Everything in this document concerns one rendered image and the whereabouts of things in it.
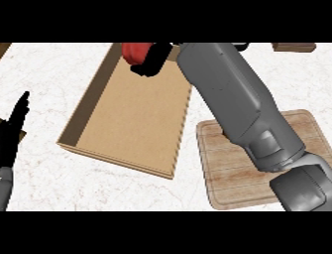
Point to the red bell pepper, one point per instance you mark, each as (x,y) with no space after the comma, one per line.
(134,53)

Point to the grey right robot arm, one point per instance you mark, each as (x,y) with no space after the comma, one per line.
(232,99)

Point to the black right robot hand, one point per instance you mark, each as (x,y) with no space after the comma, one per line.
(152,63)

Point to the brown wooden block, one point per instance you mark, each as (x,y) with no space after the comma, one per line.
(294,47)

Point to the pale wooden cutting board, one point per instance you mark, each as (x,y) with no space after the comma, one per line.
(232,172)

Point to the open cardboard box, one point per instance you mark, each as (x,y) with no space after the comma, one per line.
(129,112)

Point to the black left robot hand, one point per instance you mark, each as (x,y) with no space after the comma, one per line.
(7,132)

